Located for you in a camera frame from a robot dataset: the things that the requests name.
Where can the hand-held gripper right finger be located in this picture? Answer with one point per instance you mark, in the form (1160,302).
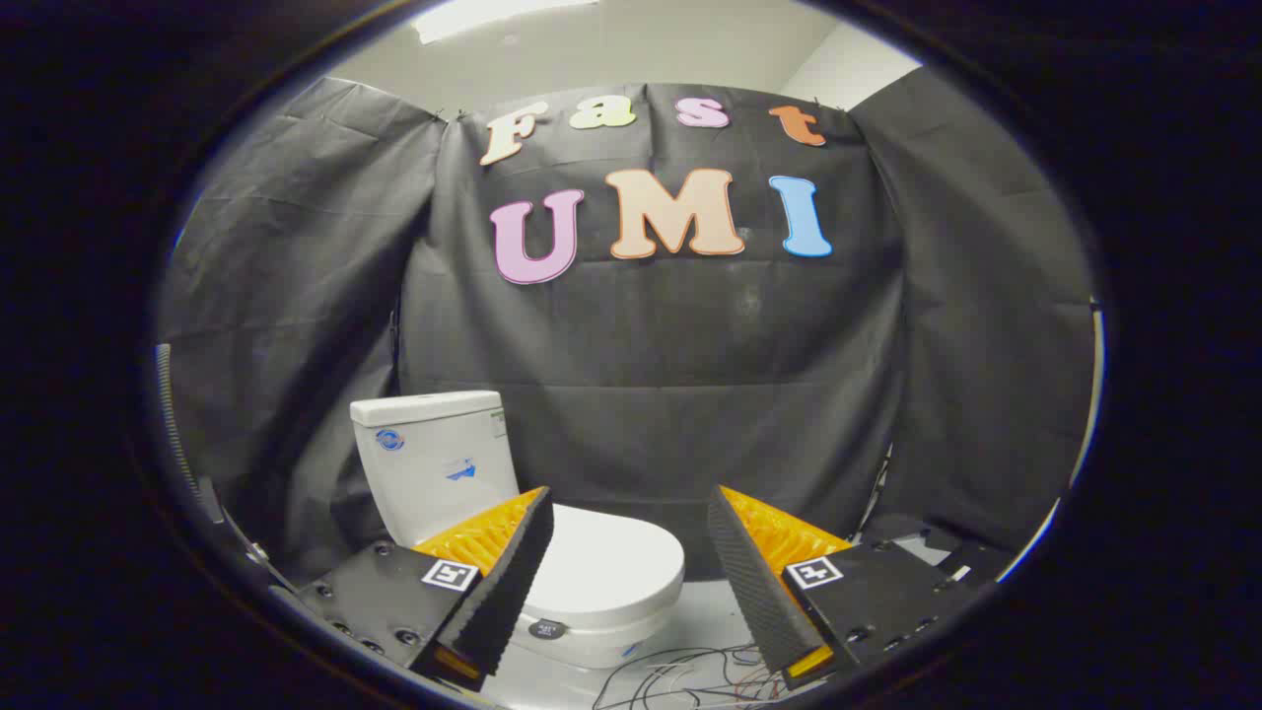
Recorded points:
(749,582)

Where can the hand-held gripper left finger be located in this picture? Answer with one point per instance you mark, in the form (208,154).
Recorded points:
(513,582)

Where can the white toilet lid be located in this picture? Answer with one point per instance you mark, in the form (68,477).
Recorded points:
(611,562)

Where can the white toilet body with tank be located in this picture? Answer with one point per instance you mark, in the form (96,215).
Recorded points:
(434,463)

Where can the black box with white label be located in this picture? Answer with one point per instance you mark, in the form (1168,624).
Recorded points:
(976,560)

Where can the black backdrop cloth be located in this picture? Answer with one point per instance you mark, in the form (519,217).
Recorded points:
(670,345)

